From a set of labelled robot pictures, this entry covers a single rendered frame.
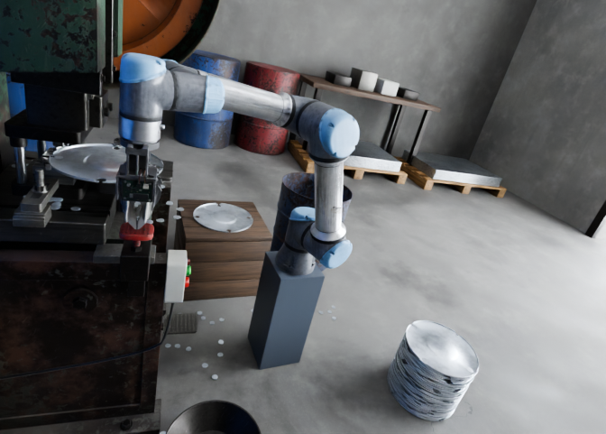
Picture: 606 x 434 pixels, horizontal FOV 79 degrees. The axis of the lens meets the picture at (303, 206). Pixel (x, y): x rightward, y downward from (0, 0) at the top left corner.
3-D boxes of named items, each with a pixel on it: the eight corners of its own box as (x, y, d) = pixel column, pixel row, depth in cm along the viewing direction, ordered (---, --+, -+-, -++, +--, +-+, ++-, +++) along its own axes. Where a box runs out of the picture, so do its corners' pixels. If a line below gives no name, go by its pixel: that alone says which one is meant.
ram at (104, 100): (114, 118, 108) (115, 7, 96) (105, 133, 96) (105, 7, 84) (45, 109, 102) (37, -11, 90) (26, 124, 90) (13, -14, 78)
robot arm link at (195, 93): (206, 69, 81) (156, 62, 75) (230, 80, 74) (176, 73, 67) (203, 105, 85) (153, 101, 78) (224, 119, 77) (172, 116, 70)
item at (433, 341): (427, 313, 166) (428, 312, 166) (490, 358, 148) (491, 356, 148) (391, 337, 147) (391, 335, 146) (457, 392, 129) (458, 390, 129)
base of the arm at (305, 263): (304, 252, 150) (309, 230, 146) (320, 273, 138) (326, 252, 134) (270, 253, 144) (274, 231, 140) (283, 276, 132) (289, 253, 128)
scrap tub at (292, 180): (319, 239, 258) (337, 176, 238) (342, 276, 222) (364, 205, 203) (261, 236, 243) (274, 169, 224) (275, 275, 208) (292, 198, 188)
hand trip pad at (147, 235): (152, 249, 90) (154, 222, 87) (151, 263, 85) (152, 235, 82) (121, 248, 87) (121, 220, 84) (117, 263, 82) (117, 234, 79)
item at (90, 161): (65, 141, 114) (65, 138, 113) (165, 152, 124) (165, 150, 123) (32, 177, 89) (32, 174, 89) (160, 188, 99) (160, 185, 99)
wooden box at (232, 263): (243, 253, 220) (252, 201, 206) (261, 295, 189) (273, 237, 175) (172, 255, 203) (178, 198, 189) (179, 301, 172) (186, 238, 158)
